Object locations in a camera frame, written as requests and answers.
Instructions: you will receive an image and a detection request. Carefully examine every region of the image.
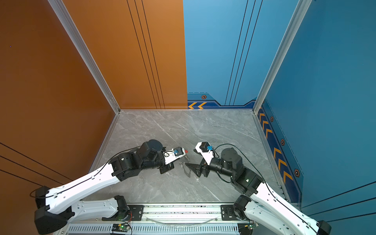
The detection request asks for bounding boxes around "metal keyring with chain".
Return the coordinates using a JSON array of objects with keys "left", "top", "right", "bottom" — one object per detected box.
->
[{"left": 179, "top": 160, "right": 191, "bottom": 178}]

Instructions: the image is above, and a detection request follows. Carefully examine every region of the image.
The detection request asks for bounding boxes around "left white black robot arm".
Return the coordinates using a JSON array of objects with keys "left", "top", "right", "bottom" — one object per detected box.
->
[{"left": 30, "top": 140, "right": 186, "bottom": 235}]

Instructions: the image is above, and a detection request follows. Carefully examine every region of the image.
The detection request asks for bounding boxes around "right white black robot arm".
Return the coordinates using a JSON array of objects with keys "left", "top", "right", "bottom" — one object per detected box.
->
[{"left": 186, "top": 142, "right": 332, "bottom": 235}]

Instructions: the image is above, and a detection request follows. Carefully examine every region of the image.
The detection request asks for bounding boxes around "right small circuit board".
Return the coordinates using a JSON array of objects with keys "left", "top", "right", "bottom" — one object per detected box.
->
[{"left": 245, "top": 221, "right": 259, "bottom": 230}]

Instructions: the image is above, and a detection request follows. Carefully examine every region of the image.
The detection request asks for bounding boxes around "green circuit board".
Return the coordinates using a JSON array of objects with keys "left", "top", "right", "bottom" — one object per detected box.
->
[{"left": 111, "top": 223, "right": 132, "bottom": 235}]

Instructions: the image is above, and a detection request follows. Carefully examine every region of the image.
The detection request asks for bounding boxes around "white vented grille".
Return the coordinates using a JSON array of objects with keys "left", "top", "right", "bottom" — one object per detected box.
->
[{"left": 61, "top": 223, "right": 240, "bottom": 235}]

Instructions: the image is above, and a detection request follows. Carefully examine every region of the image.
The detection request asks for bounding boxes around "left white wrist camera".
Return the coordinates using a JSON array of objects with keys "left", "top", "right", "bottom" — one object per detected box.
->
[{"left": 162, "top": 147, "right": 187, "bottom": 165}]

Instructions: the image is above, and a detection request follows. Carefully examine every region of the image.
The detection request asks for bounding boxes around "aluminium front rail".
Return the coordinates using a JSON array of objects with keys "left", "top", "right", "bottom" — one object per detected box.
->
[{"left": 68, "top": 198, "right": 233, "bottom": 224}]

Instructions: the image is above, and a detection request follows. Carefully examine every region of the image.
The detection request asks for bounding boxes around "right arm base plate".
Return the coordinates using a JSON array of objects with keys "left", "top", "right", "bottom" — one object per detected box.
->
[{"left": 220, "top": 205, "right": 244, "bottom": 221}]

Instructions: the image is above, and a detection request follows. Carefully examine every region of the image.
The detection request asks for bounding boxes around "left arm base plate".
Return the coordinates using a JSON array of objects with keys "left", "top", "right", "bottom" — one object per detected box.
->
[{"left": 101, "top": 205, "right": 144, "bottom": 222}]

